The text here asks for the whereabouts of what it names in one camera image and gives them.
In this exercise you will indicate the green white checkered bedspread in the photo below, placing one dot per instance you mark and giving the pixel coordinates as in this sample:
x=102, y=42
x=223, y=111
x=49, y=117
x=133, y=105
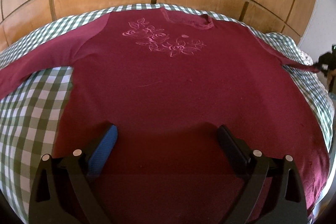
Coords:
x=31, y=113

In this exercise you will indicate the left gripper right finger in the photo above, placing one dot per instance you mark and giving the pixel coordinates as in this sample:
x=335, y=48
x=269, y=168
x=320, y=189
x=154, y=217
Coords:
x=272, y=190

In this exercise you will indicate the maroon embroidered sweater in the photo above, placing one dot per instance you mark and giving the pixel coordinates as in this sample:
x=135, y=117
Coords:
x=167, y=80

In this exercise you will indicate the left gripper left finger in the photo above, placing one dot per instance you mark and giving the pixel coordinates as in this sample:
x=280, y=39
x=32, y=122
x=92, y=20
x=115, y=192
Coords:
x=62, y=187

